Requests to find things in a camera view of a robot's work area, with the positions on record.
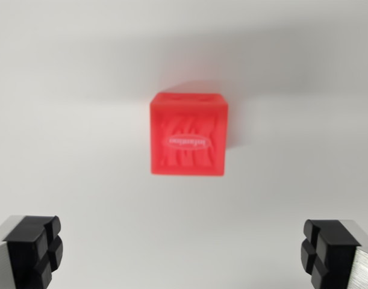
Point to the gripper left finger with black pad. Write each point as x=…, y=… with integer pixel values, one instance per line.
x=24, y=253

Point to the red rubber toy cube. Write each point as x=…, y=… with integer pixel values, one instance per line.
x=188, y=120

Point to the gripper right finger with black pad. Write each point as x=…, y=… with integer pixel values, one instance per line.
x=337, y=256

